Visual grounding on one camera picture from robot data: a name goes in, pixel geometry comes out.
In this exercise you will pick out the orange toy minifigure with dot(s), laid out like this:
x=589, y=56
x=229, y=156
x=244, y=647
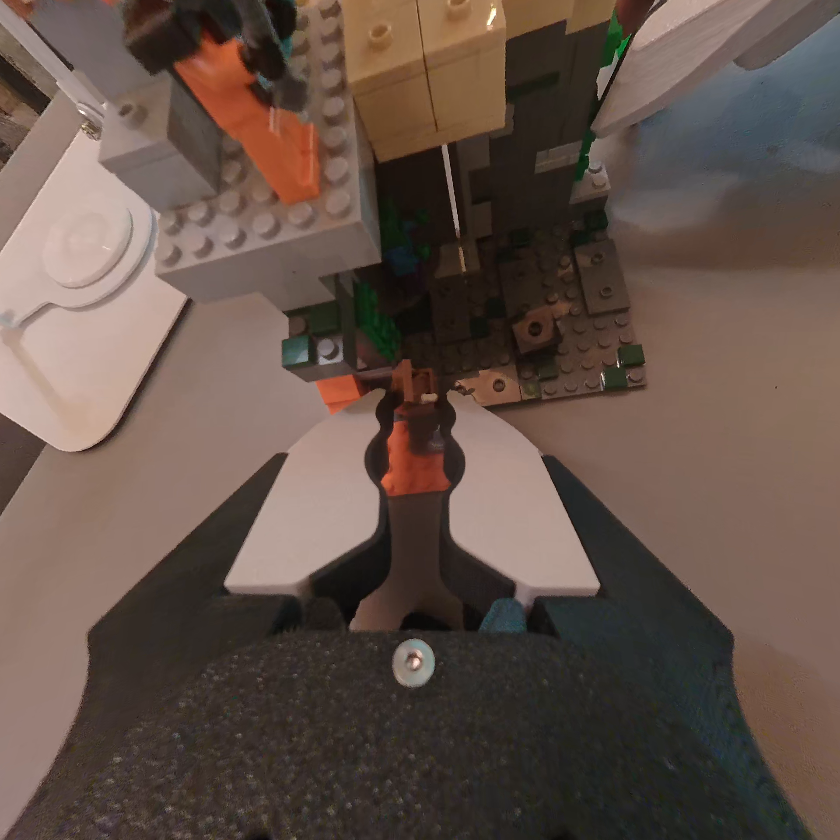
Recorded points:
x=262, y=124

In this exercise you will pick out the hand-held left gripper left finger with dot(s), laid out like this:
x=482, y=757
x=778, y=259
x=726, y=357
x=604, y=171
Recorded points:
x=308, y=518

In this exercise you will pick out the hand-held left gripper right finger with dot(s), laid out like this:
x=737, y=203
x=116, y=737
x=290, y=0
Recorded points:
x=525, y=518

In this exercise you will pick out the grey desk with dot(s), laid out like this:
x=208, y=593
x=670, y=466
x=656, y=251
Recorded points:
x=722, y=459

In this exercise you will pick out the toy brick building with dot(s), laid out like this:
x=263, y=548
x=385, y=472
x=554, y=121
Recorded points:
x=426, y=79

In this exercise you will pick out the white lamp base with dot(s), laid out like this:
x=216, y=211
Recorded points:
x=79, y=341

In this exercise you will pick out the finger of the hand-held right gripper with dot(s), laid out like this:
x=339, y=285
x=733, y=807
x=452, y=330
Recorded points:
x=669, y=65
x=800, y=26

